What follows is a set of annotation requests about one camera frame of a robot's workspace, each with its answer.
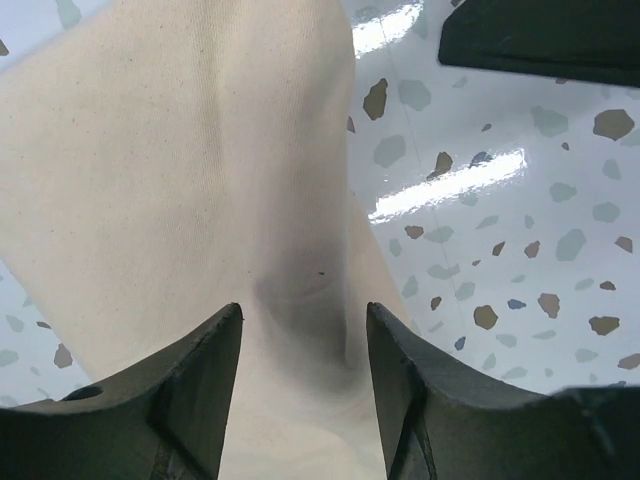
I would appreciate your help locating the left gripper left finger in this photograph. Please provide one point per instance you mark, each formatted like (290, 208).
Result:
(162, 418)

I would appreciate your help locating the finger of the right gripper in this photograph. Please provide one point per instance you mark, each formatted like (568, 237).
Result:
(592, 41)

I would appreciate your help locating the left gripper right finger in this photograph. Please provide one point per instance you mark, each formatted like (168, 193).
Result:
(441, 419)

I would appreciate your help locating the beige cloth mat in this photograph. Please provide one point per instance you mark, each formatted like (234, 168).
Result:
(167, 158)

